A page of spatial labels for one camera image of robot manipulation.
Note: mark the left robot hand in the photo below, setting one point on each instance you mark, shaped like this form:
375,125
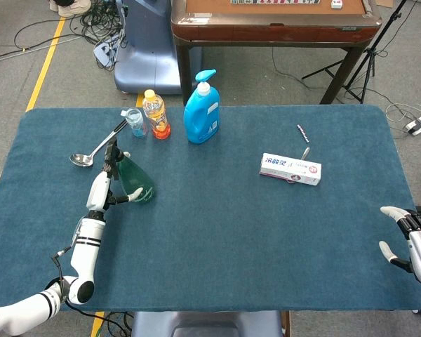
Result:
98,193

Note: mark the green transparent spray bottle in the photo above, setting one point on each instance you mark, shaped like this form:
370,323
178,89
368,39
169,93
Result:
135,177

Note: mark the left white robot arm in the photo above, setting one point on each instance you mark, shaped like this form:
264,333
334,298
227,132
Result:
86,245

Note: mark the orange juice bottle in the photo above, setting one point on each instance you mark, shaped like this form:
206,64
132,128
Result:
156,116

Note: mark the blue detergent pump bottle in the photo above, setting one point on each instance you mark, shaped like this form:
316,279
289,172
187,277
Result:
200,116

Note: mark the black tripod stand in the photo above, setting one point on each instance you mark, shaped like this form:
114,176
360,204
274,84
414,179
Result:
370,56

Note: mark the metal soup ladle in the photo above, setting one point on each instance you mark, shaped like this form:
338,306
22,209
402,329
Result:
80,160

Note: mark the white toothpaste box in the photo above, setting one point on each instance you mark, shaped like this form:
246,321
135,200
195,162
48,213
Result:
291,169

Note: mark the brown wooden panel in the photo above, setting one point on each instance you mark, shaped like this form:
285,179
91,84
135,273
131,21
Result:
285,324

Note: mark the blue table cloth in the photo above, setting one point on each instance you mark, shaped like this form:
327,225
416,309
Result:
249,245

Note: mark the thin patterned pen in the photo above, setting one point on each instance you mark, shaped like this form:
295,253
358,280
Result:
303,133

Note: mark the blue-grey robot torso base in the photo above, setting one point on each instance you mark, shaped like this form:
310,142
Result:
207,324

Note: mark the beige shoes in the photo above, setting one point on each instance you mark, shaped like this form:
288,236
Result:
72,7

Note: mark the brown mahjong table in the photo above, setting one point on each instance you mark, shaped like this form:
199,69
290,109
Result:
273,31

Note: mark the row of mahjong tiles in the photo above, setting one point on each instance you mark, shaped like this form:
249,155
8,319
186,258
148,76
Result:
273,1

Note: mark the small white red box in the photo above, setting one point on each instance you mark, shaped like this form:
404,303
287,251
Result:
337,4

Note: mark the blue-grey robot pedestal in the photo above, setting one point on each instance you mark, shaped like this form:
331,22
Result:
147,52

